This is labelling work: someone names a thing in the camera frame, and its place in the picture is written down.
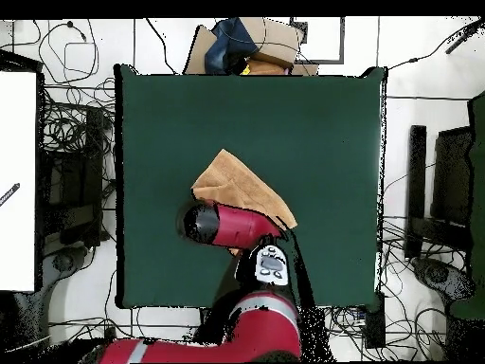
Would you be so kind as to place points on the tan terry towel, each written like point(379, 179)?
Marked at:
point(235, 182)

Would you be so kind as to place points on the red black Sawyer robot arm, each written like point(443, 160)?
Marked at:
point(242, 227)

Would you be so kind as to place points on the small yellow item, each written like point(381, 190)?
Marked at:
point(246, 70)

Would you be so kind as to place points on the dark green table cloth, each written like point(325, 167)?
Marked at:
point(303, 113)

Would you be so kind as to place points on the blue jeans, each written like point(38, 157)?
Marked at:
point(227, 45)

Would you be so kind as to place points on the brown cardboard box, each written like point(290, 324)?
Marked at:
point(276, 38)

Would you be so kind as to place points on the black equipment rack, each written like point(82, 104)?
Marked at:
point(72, 182)

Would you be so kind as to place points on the black upright bar stand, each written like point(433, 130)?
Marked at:
point(416, 170)

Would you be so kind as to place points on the black power strip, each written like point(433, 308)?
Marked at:
point(375, 326)

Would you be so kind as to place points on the grey chair base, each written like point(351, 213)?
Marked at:
point(62, 261)

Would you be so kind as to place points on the black chair base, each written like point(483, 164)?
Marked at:
point(435, 275)

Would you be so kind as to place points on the black box unit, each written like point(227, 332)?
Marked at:
point(452, 174)

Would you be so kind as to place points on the white board panel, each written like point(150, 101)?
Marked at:
point(17, 170)

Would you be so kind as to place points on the black striped tool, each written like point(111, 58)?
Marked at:
point(9, 194)

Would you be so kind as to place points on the dark green covered furniture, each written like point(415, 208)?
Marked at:
point(478, 227)

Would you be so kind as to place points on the black rod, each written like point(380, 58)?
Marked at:
point(456, 44)

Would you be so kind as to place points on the grey square floor frame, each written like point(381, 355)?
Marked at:
point(322, 61)

